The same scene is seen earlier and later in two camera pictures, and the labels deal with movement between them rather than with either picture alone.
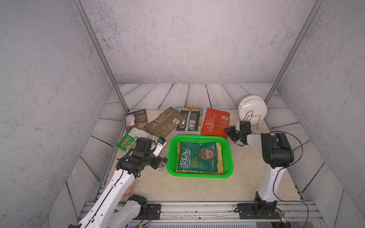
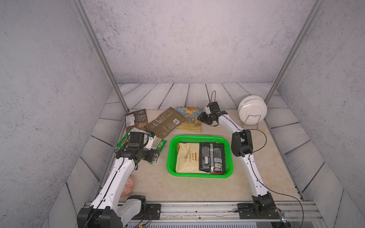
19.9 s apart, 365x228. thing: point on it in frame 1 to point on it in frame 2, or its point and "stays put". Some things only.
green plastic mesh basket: x=226 y=149 stays put
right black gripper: x=230 y=130 to x=202 y=118
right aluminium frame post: x=299 y=42 stays put
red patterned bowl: x=129 y=189 stays put
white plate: x=252 y=108 stays put
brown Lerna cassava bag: x=162 y=125 stays put
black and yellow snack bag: x=193 y=119 to x=212 y=157
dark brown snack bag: x=137 y=119 stays put
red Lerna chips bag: x=215 y=122 to x=187 y=159
